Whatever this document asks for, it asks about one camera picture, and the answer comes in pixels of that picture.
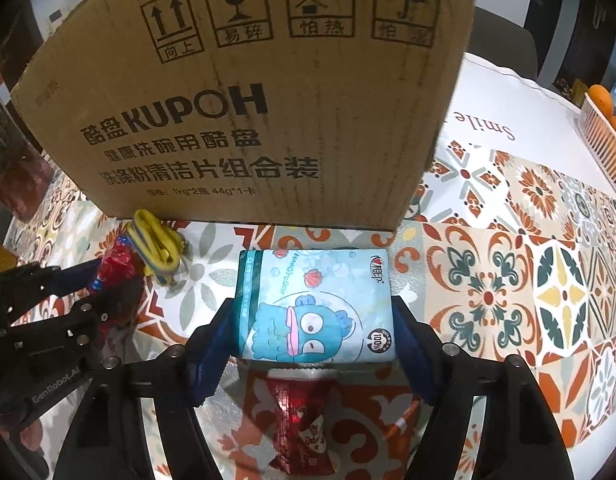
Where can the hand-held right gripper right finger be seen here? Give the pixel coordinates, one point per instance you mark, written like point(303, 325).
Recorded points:
point(413, 360)

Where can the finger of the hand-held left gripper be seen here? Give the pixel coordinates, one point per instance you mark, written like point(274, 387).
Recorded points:
point(108, 315)
point(43, 285)

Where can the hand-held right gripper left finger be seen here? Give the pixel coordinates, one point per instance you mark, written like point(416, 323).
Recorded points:
point(215, 355)

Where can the red pink candy packet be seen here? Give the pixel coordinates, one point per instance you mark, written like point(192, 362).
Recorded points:
point(115, 260)

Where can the blue cartoon tissue pack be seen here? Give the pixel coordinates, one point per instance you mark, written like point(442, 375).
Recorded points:
point(313, 310)

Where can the brown cardboard box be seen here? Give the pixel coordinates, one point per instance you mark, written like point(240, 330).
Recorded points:
point(238, 110)

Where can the woven wicker basket with lid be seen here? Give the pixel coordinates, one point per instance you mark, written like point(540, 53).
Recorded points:
point(0, 257)

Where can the yellow blue striped cloth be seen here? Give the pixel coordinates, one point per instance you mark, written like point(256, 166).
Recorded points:
point(155, 245)

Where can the glass vase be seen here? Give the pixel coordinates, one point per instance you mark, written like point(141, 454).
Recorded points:
point(23, 190)

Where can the white tile pattern tablecloth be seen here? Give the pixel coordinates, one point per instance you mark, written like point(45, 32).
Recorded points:
point(488, 285)

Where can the red foil snack packet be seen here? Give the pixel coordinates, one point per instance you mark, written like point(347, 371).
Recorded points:
point(300, 420)

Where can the white plastic fruit basket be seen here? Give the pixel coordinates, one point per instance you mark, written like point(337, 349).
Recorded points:
point(605, 150)

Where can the pile of oranges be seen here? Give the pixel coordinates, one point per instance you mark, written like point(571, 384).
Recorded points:
point(605, 102)

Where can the grey dining chair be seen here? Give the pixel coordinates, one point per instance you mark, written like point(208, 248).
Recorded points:
point(503, 45)

